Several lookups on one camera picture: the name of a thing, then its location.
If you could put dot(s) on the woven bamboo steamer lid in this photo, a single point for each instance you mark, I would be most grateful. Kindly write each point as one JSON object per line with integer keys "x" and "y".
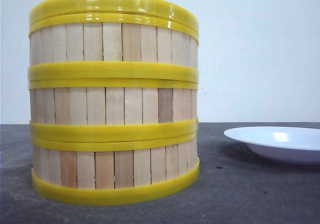
{"x": 150, "y": 8}

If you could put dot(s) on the white plate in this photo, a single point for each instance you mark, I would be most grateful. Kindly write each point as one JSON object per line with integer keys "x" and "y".
{"x": 293, "y": 145}

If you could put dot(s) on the single-bun bamboo steamer tray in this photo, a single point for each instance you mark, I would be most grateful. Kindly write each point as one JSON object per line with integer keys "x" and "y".
{"x": 85, "y": 117}

